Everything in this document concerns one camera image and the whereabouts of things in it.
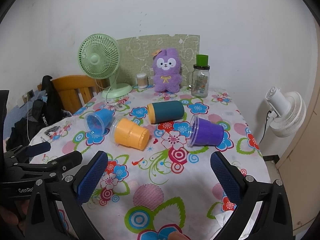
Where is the purple plush toy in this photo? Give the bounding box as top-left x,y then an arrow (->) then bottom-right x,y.
151,48 -> 183,93

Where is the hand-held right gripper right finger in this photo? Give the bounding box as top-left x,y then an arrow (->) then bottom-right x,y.
210,151 -> 293,240

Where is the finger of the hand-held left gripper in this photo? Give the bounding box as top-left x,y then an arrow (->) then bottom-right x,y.
11,151 -> 83,183
4,142 -> 52,164

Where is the glass jar with green lid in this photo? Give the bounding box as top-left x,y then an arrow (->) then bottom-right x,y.
188,54 -> 211,98

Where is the dark cloth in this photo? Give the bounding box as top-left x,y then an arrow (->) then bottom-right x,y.
6,119 -> 34,152

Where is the cotton swab container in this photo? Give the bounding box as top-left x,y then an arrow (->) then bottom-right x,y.
136,73 -> 149,88

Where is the black bag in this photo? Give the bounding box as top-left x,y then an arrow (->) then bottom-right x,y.
32,75 -> 73,127

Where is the green desk fan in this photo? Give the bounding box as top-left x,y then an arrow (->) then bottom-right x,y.
77,32 -> 133,99

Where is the floral tablecloth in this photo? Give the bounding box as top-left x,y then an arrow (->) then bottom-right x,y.
29,85 -> 272,240

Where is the purple plastic cup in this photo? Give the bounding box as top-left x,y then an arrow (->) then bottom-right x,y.
186,115 -> 225,147

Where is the orange plastic cup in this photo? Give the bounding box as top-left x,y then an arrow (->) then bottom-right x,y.
110,118 -> 150,151

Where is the green patterned wall mat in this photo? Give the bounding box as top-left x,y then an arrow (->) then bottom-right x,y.
116,34 -> 200,87

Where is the white tissue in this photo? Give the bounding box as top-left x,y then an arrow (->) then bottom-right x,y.
215,211 -> 237,227

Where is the dark teal cup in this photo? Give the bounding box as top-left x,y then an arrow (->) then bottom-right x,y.
147,100 -> 185,124

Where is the person's left hand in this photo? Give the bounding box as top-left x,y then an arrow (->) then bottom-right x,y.
0,200 -> 29,232

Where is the blue plastic cup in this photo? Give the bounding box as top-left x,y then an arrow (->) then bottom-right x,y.
84,109 -> 115,136

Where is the white charger cable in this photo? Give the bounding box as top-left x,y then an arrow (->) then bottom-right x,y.
24,94 -> 32,142

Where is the wooden chair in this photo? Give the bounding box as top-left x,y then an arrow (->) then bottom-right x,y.
37,75 -> 107,115

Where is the white fan cable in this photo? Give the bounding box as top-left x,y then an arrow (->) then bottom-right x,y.
104,87 -> 125,111

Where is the person's right hand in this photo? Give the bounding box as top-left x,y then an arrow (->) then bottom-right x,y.
167,231 -> 192,240

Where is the black fan cable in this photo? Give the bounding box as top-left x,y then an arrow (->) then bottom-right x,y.
259,109 -> 272,144

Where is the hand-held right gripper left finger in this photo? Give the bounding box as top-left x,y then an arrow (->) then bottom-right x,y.
25,150 -> 109,240

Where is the white fan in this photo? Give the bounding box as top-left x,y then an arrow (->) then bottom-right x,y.
265,86 -> 307,138

